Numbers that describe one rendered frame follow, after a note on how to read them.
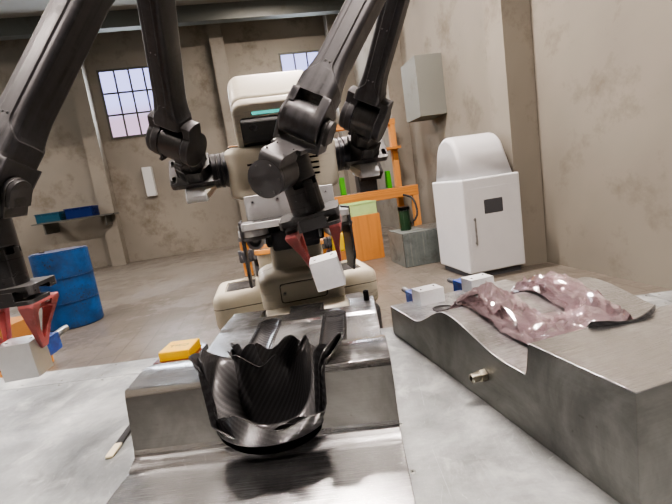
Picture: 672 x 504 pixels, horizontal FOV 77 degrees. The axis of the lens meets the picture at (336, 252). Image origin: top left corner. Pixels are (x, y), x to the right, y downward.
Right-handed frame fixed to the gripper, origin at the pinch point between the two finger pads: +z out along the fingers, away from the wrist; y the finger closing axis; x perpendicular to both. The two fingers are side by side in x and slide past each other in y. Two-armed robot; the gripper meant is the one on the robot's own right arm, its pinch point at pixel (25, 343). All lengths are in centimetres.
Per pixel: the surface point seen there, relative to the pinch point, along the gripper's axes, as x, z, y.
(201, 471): -27.7, 5.9, 31.1
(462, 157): 336, -9, 200
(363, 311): 2, 4, 51
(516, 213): 325, 50, 245
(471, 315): -9, 3, 64
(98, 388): 10.8, 13.9, 2.3
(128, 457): -13.4, 12.7, 17.4
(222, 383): -19.3, 1.9, 32.3
